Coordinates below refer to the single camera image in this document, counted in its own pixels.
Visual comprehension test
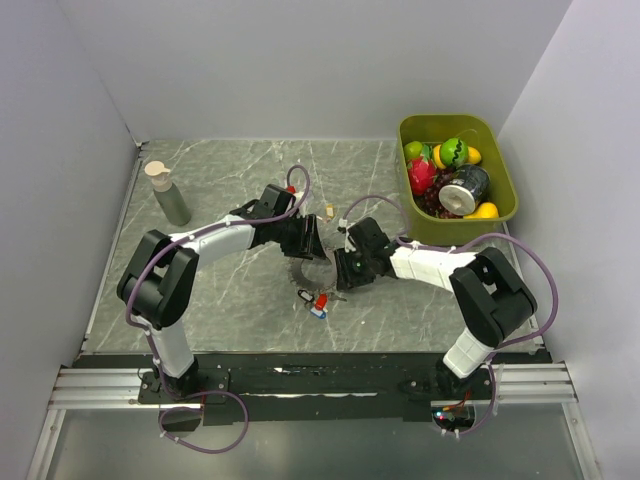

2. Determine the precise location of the black mounting base plate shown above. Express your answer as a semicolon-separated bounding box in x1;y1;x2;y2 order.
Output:
137;351;496;427

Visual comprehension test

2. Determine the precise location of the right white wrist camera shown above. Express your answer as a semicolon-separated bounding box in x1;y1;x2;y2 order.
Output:
338;218;356;253

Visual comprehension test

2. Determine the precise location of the red dragon fruit toy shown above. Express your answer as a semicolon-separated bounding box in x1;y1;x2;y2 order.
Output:
407;157;438;196

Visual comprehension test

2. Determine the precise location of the green lime toy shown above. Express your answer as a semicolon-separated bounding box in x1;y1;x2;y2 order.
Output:
403;141;423;160

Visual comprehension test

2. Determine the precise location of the grey bottle with beige cap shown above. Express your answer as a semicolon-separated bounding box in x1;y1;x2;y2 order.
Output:
144;161;191;226

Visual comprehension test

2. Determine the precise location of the green watermelon toy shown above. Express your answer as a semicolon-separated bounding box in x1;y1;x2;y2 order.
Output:
439;137;469;168

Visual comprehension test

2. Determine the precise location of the yellow lemon toy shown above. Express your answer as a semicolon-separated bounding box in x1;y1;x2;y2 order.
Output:
467;146;482;165

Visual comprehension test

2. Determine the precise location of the olive green plastic bin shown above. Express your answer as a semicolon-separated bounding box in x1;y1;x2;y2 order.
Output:
396;113;519;247

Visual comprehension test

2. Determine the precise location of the black tin can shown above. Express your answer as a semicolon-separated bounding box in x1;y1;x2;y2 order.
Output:
438;164;490;216

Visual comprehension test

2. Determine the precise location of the dark grapes toy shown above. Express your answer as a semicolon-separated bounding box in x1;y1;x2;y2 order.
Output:
414;171;457;219

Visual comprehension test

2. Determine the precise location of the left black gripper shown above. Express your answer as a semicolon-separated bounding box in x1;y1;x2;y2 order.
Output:
272;213;326;260

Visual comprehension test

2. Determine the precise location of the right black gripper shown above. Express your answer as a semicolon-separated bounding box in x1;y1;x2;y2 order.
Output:
334;245;376;291

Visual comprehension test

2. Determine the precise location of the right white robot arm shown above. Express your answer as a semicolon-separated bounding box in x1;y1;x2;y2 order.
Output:
334;217;537;399

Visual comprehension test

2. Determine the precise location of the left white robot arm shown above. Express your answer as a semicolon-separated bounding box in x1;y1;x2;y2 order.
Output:
117;184;327;402

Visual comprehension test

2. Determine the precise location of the red tagged key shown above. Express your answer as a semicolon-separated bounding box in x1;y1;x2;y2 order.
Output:
314;293;328;311

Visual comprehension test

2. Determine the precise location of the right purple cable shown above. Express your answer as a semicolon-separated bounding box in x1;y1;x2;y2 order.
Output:
339;194;557;442

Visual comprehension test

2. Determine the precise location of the blue tagged key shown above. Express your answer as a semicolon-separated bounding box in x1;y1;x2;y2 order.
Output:
310;307;327;319

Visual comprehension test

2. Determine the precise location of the yellow banana toy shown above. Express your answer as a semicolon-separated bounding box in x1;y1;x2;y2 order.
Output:
464;202;500;219

